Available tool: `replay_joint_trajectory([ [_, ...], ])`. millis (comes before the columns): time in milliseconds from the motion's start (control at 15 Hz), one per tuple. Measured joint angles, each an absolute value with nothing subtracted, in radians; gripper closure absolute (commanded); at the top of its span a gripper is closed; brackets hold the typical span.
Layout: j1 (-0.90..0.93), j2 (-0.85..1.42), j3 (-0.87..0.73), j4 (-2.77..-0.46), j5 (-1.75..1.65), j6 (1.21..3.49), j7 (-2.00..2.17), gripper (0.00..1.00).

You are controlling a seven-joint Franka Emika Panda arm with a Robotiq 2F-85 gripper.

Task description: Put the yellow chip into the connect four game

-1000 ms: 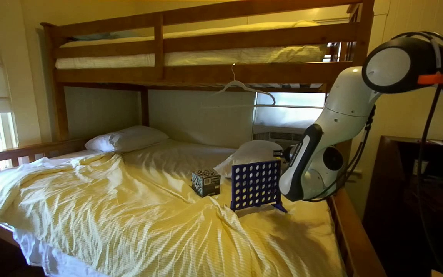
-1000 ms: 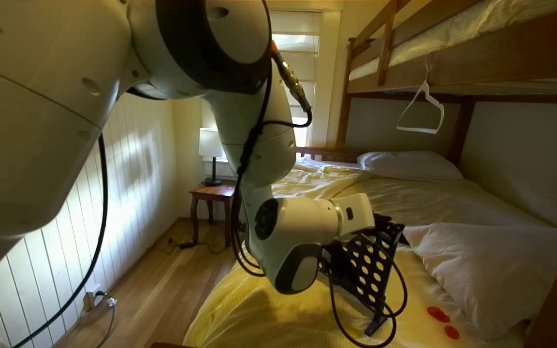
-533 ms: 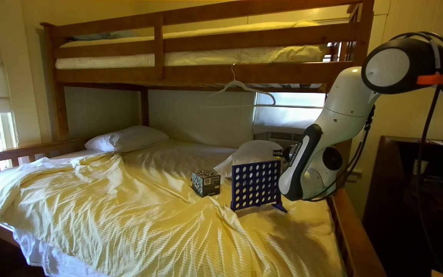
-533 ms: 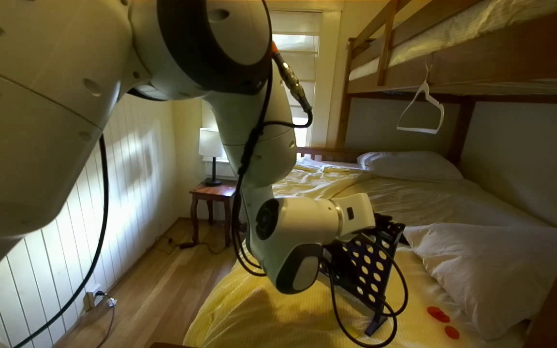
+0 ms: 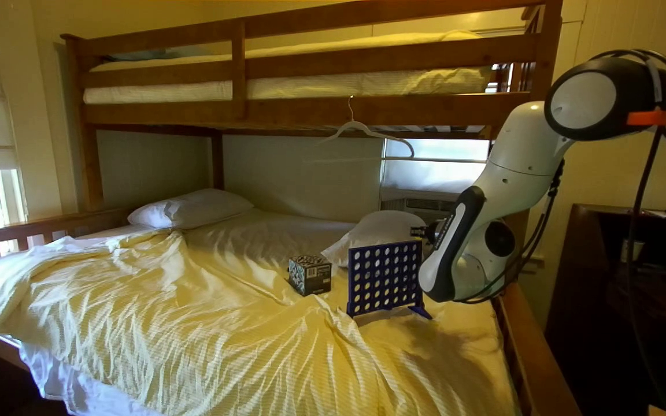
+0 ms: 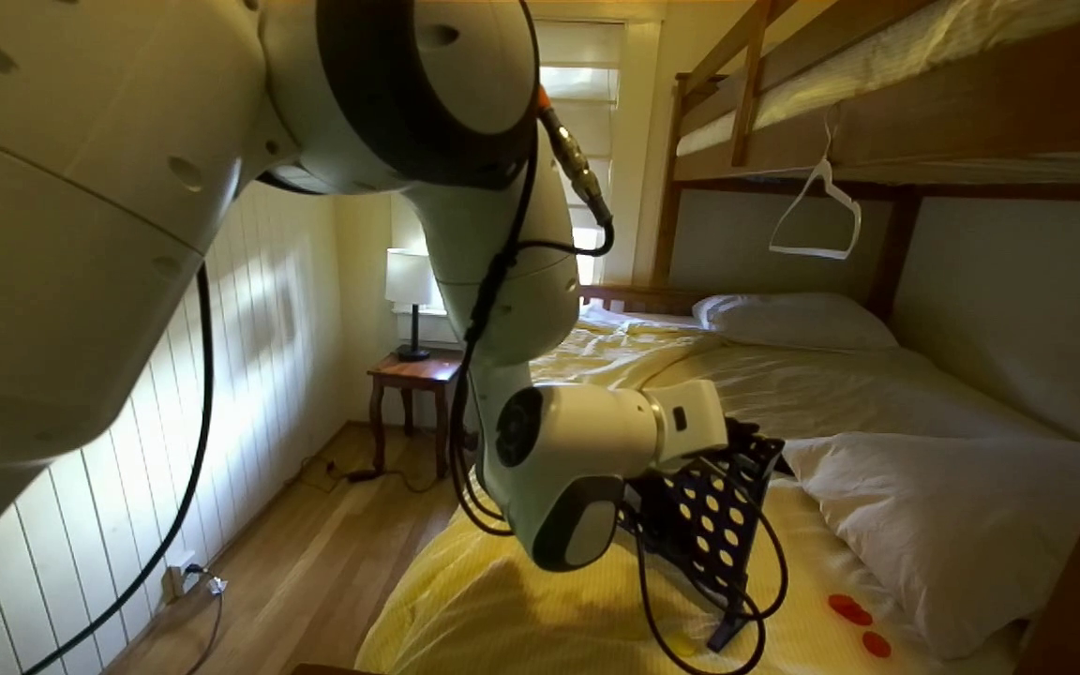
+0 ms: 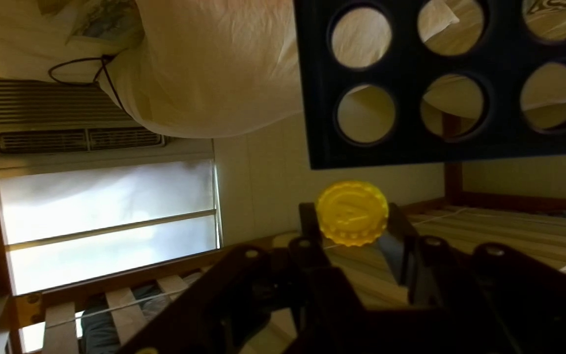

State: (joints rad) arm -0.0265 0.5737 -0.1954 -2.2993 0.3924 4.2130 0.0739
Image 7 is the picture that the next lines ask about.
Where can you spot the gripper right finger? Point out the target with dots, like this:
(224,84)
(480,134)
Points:
(519,295)

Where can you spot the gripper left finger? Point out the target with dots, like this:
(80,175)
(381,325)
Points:
(243,290)

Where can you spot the yellow game chip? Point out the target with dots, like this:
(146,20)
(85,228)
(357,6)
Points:
(352,214)

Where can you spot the dark blue connect four board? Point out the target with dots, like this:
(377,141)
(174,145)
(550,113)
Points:
(410,64)

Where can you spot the window with white blind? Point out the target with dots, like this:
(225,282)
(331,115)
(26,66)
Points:
(106,221)

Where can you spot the white duvet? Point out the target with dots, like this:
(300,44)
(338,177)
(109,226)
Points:
(214,64)

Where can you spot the window air conditioner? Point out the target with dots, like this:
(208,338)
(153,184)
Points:
(67,118)

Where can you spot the patterned pillow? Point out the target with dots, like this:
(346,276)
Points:
(101,22)

